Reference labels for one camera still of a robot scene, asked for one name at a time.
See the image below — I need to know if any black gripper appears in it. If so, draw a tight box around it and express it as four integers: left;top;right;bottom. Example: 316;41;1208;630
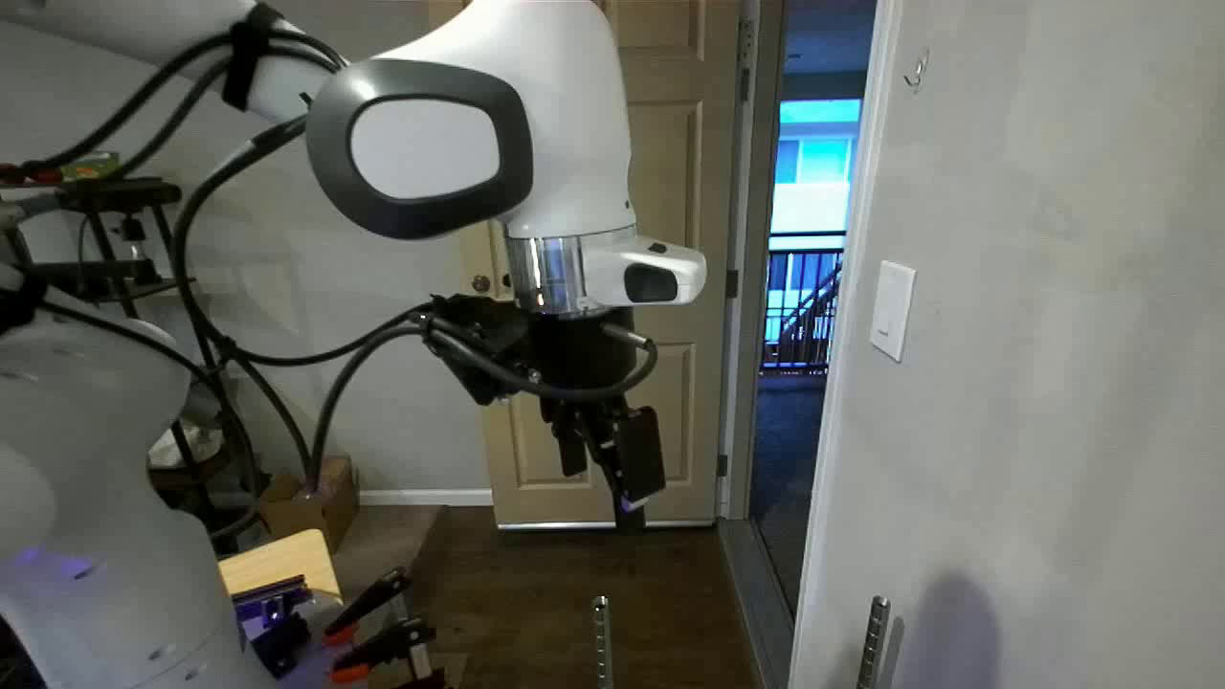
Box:
523;309;669;528

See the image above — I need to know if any beige panelled door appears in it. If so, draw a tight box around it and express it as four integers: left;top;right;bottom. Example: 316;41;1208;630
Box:
459;0;749;531

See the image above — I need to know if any black orange clamp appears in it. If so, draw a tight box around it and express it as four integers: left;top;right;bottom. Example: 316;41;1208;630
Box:
320;565;419;642
330;615;439;681

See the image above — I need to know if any brown cardboard box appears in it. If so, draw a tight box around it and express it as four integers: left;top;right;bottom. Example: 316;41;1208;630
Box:
256;450;362;554

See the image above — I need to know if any light wooden board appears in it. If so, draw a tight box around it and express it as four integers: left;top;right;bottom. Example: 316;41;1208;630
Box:
214;526;345;606

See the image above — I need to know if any neighbouring building facade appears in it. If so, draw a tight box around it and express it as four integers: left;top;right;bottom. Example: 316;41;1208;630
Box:
770;94;865;237

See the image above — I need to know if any purple lit device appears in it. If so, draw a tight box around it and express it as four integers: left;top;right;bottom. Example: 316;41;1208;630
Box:
234;576;316;670

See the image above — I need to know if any black metal rack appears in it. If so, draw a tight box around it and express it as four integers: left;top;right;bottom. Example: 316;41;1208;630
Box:
0;148;274;539

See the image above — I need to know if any thin black looped cable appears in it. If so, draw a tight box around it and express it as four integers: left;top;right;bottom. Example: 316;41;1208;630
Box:
597;316;663;402

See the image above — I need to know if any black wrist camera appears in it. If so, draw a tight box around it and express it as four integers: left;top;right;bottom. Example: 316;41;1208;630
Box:
426;291;537;410

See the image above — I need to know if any perforated metal rail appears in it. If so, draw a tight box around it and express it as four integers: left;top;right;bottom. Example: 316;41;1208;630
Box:
852;588;903;689
588;595;616;689

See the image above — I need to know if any grey door frame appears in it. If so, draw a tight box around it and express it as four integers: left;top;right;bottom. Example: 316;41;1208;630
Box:
715;0;787;526

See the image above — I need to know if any white wall light switch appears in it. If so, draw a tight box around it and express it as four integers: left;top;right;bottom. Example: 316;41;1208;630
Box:
865;257;917;365

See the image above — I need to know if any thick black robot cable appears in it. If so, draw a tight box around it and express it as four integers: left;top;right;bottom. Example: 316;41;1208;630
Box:
167;110;444;374

